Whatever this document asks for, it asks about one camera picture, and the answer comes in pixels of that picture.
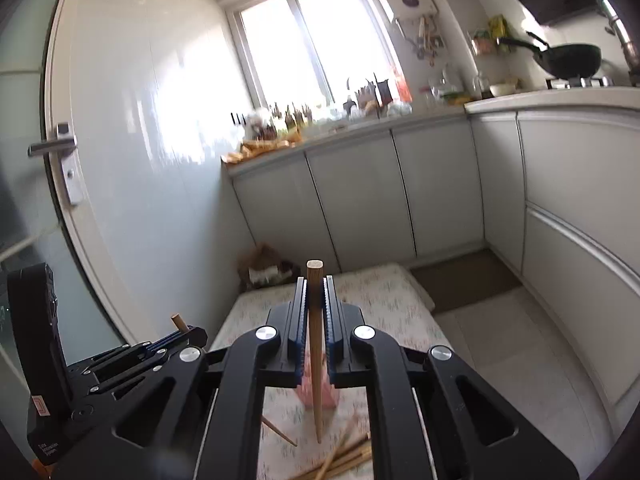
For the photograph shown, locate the frosted glass door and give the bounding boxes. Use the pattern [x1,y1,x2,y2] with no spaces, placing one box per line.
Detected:
[0,0,132,411]

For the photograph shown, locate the silver exhaust duct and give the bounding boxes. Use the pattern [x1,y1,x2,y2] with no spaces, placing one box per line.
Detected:
[595,0,640,87]

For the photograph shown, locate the black knife block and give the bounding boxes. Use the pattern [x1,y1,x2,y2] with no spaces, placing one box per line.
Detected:
[372,74,393,108]

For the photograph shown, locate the green and yellow packets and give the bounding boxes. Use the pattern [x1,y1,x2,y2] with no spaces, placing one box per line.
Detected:
[471,14,512,57]

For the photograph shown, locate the white water heater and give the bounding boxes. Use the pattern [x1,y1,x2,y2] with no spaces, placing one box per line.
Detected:
[385,0,442,24]

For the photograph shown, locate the brown cardboard box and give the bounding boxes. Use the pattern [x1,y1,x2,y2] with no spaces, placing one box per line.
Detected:
[237,243,301,292]

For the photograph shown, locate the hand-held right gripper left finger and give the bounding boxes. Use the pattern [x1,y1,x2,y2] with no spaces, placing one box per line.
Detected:
[75,277,308,480]

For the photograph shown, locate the white cabinet with flat doors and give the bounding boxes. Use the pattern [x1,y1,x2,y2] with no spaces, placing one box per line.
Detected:
[227,110,487,274]

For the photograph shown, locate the bunch of wooden chopsticks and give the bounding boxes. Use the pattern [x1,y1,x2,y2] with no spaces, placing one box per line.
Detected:
[260,412,373,480]

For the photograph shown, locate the brown floor mat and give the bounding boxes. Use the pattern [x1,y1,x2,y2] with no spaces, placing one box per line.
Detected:
[410,250,524,316]

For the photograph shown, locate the pink perforated utensil holder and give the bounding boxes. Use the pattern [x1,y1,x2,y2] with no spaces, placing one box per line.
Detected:
[295,355,342,411]

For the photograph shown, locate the white framed window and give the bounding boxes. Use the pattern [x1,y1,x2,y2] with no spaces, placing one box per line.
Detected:
[225,0,407,112]

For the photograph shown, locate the silver door handle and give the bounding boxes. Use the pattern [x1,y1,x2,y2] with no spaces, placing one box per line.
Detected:
[27,121,84,207]

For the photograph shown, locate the hanging kitchen tools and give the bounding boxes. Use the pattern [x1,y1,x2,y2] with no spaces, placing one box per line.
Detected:
[412,15,447,67]

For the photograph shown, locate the row of seasoning jars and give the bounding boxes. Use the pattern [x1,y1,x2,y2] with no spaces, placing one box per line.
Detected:
[266,102,315,129]

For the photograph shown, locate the gas stove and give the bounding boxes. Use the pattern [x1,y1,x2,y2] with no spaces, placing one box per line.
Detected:
[545,75,614,92]

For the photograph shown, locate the orange snack packets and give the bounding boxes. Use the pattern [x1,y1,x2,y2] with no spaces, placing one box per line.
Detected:
[221,136,302,166]

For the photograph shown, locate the floral printed mat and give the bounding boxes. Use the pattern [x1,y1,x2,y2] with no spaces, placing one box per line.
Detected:
[207,262,453,480]

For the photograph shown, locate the black wok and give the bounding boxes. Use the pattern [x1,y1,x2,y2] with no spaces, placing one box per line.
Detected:
[497,32,604,81]

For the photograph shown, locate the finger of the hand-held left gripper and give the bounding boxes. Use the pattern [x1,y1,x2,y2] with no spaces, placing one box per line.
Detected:
[71,350,184,424]
[66,326,209,377]

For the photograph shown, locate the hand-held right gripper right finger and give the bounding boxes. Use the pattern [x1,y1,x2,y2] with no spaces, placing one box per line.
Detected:
[324,275,581,480]

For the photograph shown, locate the white cabinet with drawers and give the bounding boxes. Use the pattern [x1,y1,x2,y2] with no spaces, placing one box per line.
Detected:
[465,87,640,436]

